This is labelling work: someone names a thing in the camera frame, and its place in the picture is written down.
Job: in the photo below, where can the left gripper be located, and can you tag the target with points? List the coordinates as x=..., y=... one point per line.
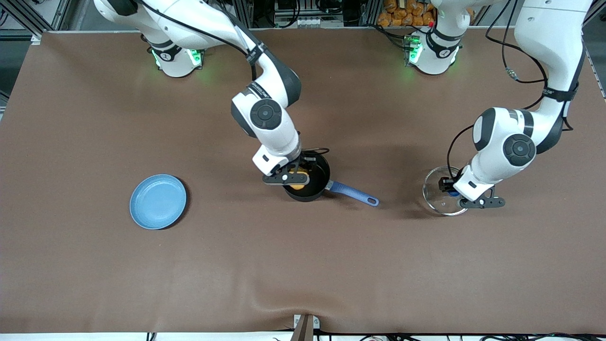
x=446, y=183

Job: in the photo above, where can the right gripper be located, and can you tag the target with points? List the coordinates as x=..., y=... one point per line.
x=307, y=162

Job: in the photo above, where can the glass lid with blue knob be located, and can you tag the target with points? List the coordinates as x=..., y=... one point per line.
x=433, y=192

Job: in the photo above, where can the yellow potato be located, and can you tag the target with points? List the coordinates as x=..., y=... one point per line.
x=298, y=186

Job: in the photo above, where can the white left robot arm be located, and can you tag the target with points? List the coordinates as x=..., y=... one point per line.
x=518, y=149

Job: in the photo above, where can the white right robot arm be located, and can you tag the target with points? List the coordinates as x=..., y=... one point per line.
x=265, y=113

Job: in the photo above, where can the brown table cover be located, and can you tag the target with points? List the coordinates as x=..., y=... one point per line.
x=303, y=265

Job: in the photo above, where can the blue plate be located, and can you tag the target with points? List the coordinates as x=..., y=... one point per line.
x=157, y=201

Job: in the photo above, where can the metal table clamp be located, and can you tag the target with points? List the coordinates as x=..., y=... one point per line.
x=305, y=327

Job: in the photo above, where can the pile of orange toy food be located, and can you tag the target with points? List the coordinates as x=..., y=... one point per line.
x=405, y=13

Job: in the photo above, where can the aluminium frame rail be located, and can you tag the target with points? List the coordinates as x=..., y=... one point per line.
x=28, y=19

